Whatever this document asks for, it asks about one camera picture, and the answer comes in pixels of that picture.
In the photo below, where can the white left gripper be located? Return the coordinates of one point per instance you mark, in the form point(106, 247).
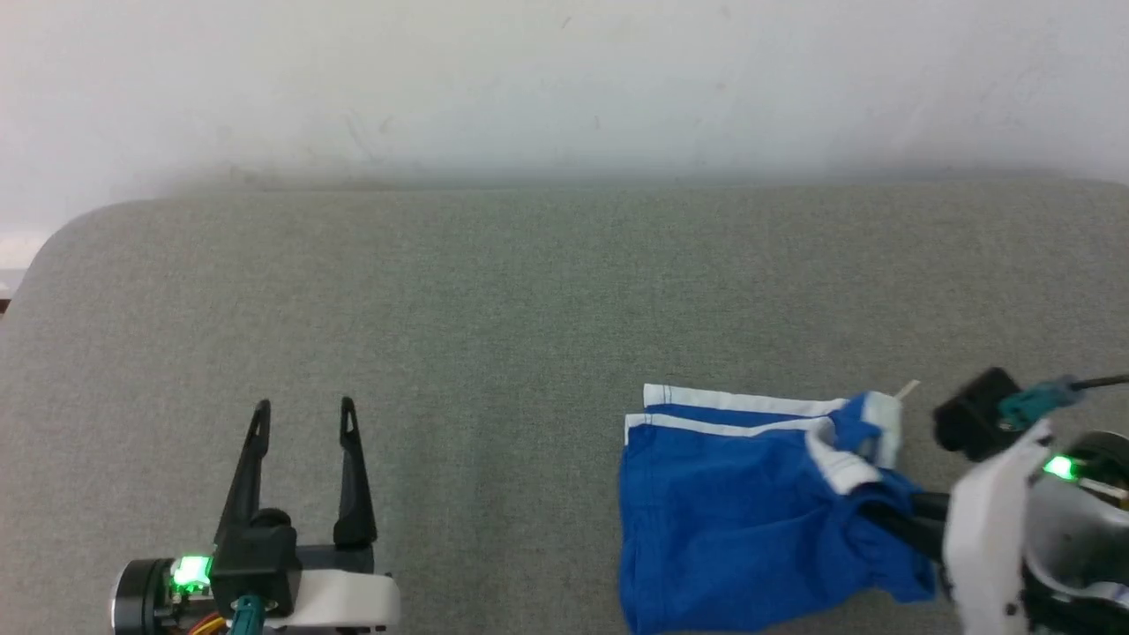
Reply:
point(344, 600)

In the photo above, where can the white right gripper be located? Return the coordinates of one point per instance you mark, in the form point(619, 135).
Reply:
point(988, 529)

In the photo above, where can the blue shorts with white trim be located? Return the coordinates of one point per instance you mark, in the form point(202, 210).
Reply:
point(723, 511)

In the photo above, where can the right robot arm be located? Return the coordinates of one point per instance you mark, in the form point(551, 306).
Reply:
point(1085, 547)

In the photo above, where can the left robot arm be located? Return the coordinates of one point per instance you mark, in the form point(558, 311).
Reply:
point(145, 595)

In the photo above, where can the grey fabric sofa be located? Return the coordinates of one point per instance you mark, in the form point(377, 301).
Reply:
point(529, 353)

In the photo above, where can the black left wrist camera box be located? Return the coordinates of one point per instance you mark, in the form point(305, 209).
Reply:
point(256, 564)

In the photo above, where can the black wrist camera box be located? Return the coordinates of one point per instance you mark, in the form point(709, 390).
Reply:
point(256, 564)
point(975, 414)

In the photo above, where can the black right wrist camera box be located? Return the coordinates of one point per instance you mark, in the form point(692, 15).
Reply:
point(975, 414)

